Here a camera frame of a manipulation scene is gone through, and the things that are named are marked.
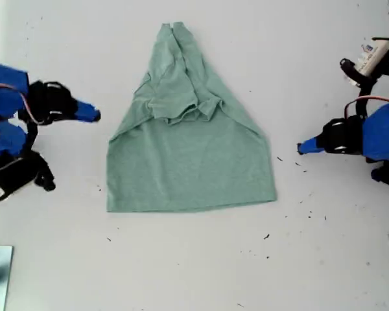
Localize green t-shirt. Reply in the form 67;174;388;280
106;21;277;214

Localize black camera stalk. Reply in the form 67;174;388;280
355;82;377;118
25;121;40;157

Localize shiny steel plate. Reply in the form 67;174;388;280
0;245;14;311

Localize red white arm wire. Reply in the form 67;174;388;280
0;83;50;126
344;95;389;121

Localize white labelled wrist camera box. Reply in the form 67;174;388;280
339;41;389;89

